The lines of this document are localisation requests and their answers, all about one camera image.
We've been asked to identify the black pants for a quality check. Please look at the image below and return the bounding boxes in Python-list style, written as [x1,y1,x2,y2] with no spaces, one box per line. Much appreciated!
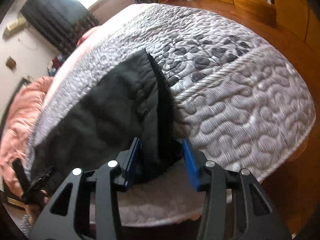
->
[30,50,182,193]

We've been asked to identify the checkered sleeve forearm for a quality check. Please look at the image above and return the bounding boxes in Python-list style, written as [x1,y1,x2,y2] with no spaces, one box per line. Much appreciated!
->
[20,214,33,238]

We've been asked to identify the person's left hand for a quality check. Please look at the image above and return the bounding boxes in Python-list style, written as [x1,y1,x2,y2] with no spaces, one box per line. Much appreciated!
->
[25,190,50,225]

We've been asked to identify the pink fleece blanket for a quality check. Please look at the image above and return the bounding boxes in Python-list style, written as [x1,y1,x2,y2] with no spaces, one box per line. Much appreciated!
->
[1,26,100,197]

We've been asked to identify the grey quilted bedspread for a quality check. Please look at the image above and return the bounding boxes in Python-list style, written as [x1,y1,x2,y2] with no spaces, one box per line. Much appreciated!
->
[23,3,316,228]

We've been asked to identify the dark window curtain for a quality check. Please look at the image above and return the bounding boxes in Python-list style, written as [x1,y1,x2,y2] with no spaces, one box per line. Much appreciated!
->
[21,0,99,57]

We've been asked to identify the orange wooden cabinet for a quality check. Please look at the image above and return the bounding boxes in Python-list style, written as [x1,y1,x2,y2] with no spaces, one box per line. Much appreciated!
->
[215,0,319,52]

